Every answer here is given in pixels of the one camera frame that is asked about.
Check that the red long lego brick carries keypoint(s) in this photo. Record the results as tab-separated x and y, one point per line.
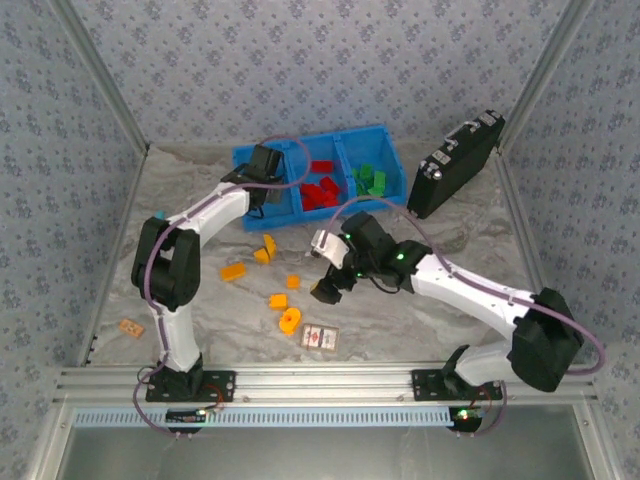
322	166
311	190

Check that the red square lego brick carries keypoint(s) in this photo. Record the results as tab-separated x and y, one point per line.
311	203

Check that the yellow small square lego brick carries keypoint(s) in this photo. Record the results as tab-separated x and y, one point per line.
293	282

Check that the yellow half-round lego brick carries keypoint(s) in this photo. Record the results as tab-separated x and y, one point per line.
271	244

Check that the yellow round holed lego piece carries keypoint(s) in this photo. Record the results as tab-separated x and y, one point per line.
289	327

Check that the red cube lego brick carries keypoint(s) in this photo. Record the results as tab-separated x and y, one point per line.
331	202

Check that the yellow sloped lego brick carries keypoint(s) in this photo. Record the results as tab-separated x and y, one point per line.
260	256

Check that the yellow long lego brick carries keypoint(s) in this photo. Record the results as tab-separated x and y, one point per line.
232	272

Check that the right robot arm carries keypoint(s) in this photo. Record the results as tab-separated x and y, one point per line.
465	285

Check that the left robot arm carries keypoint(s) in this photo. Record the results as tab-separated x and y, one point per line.
220	207

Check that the small printed card box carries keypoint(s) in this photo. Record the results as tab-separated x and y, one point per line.
320	338

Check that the light green lego brick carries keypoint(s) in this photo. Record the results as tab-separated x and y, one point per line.
380	181

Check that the black hard case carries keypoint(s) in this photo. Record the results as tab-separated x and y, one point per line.
450	175

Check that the teal pen-shaped tool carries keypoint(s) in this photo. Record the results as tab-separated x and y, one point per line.
159	215

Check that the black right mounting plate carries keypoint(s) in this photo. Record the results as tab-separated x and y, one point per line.
425	385

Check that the black mounting plate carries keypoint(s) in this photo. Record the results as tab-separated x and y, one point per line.
220	385
425	385

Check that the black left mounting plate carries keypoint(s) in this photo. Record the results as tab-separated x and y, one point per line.
220	385

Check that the small circuit board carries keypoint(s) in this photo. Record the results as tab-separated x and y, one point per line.
465	414
185	415

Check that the small orange perforated block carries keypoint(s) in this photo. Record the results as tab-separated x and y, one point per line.
131	328

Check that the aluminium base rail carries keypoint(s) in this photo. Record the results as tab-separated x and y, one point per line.
320	382

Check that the aluminium upright frame post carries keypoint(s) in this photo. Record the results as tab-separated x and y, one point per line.
542	75
106	75

